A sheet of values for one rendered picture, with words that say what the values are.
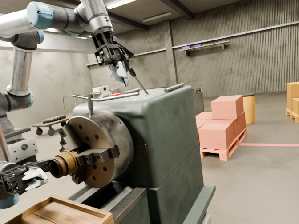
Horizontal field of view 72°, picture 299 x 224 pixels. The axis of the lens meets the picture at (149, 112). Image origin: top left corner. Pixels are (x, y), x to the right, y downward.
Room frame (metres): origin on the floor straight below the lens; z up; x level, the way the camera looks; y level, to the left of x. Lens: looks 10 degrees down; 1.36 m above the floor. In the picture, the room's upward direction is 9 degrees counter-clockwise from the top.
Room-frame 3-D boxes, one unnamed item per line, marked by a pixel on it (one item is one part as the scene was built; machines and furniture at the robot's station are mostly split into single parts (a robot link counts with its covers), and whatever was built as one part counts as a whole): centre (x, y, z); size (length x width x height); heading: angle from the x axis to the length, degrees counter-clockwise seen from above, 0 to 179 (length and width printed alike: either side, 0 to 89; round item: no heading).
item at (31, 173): (0.63, 0.41, 1.09); 0.09 x 0.06 x 0.03; 57
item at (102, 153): (0.74, 0.22, 1.09); 0.12 x 0.11 x 0.05; 57
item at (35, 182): (0.63, 0.41, 1.06); 0.09 x 0.06 x 0.03; 57
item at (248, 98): (4.45, -2.12, 0.32); 0.42 x 0.40 x 0.63; 62
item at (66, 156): (0.73, 0.34, 1.08); 0.09 x 0.09 x 0.09; 57
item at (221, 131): (3.44, -1.05, 0.38); 1.35 x 1.05 x 0.76; 152
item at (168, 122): (1.20, 0.06, 1.06); 0.59 x 0.48 x 0.39; 147
